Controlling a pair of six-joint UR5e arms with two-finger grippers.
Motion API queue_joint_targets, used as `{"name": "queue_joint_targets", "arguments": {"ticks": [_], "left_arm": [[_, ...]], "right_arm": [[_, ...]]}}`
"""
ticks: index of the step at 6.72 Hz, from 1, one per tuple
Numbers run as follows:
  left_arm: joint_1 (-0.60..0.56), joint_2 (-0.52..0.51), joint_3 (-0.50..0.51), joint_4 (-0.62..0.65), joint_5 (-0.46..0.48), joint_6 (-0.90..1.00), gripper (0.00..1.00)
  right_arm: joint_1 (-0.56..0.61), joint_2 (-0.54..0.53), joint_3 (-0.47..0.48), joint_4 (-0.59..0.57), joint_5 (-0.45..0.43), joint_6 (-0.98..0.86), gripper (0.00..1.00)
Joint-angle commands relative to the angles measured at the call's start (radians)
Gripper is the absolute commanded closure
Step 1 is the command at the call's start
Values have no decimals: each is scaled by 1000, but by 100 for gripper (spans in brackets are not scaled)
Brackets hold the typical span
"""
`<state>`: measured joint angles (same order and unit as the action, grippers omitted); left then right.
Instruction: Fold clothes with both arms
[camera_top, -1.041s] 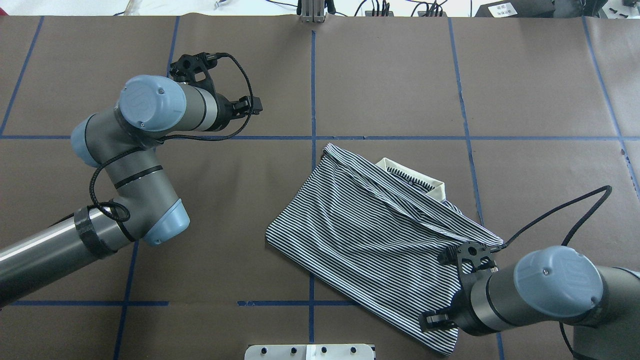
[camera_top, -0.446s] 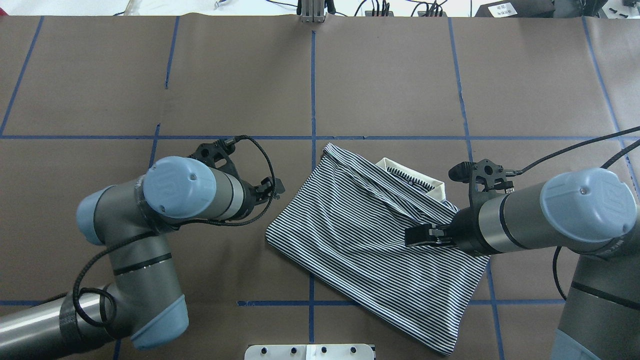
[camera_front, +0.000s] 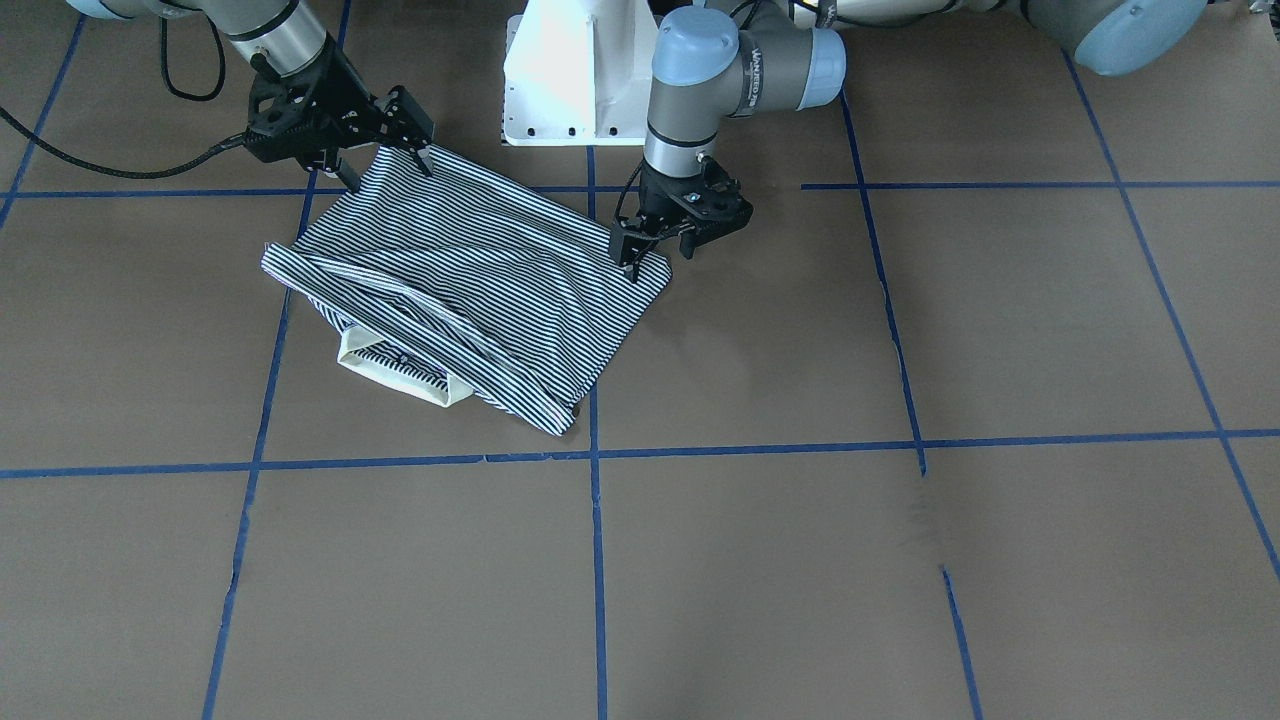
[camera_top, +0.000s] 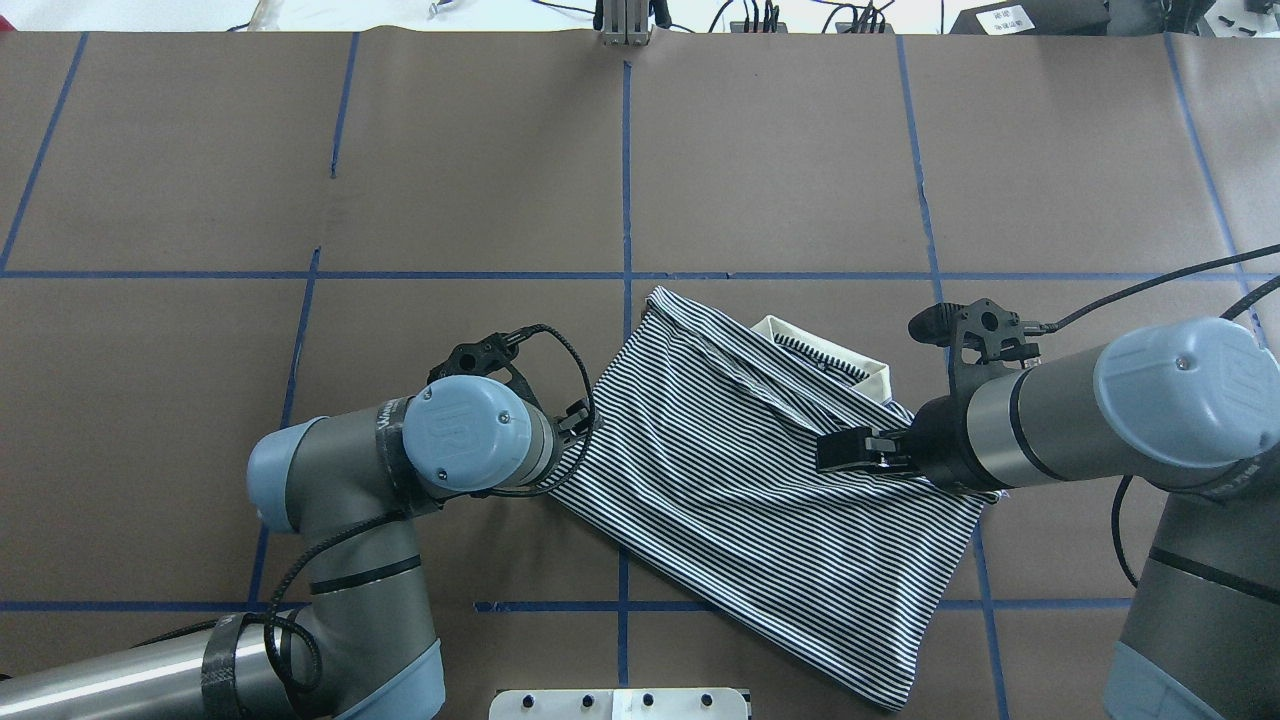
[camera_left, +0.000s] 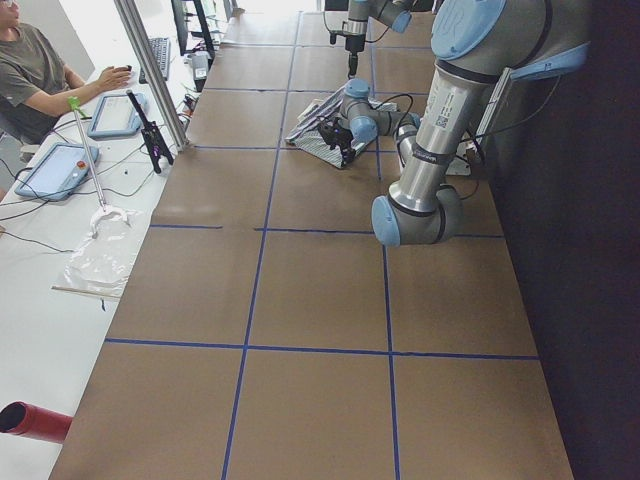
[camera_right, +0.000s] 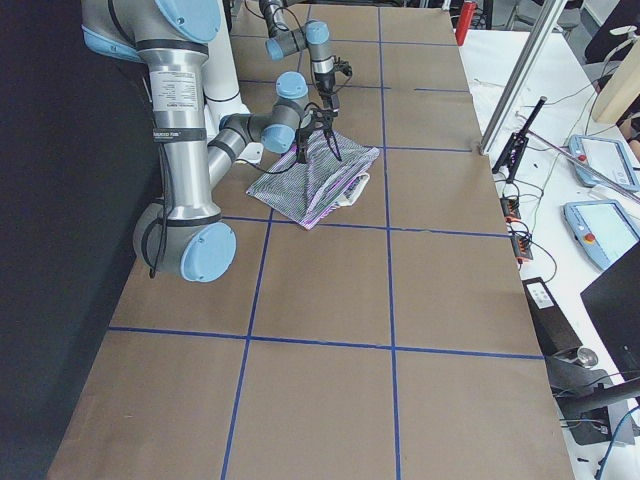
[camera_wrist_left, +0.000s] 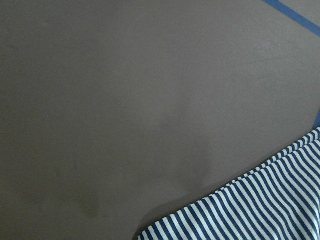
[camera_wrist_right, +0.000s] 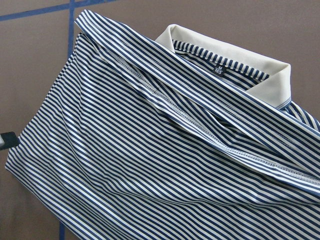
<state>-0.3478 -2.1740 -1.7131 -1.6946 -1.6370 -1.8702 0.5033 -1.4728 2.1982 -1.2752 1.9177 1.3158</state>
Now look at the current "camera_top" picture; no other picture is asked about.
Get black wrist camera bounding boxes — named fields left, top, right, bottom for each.
left=428, top=332, right=532, bottom=395
left=908, top=299, right=1046, bottom=365

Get aluminium frame post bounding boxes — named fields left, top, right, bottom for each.
left=593, top=0, right=652, bottom=47

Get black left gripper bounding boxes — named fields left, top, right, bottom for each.
left=540, top=398, right=596, bottom=480

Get white camera mast post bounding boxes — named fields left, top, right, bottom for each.
left=488, top=687, right=754, bottom=719

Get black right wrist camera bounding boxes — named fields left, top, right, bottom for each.
left=908, top=299, right=1046, bottom=365

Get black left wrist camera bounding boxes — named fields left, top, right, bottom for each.
left=428, top=332, right=532, bottom=395

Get brown paper table cover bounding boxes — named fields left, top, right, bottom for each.
left=3, top=28, right=1277, bottom=676

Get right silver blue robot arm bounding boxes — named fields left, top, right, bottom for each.
left=815, top=310, right=1279, bottom=719

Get navy white striped polo shirt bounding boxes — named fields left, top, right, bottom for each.
left=553, top=287, right=1001, bottom=711

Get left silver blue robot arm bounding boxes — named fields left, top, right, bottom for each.
left=3, top=375, right=599, bottom=719

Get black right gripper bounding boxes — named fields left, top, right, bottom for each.
left=815, top=395, right=991, bottom=495

